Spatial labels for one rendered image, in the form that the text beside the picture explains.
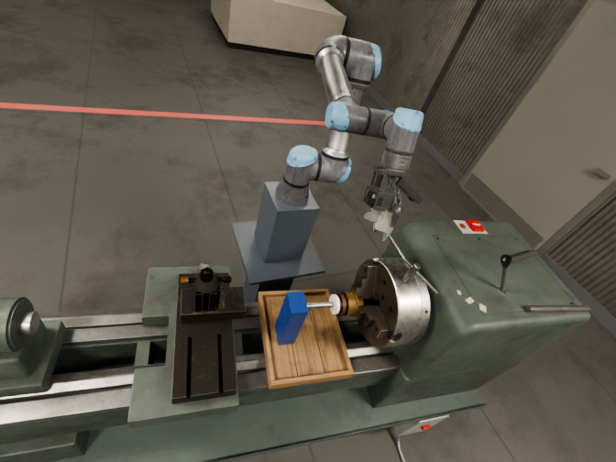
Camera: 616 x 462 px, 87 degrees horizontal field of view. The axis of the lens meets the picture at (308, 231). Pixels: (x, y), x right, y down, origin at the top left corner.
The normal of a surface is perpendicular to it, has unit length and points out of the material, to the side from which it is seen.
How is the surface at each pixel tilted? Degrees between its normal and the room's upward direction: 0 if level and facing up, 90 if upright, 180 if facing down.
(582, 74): 90
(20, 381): 0
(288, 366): 0
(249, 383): 0
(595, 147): 90
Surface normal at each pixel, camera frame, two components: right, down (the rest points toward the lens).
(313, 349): 0.25, -0.69
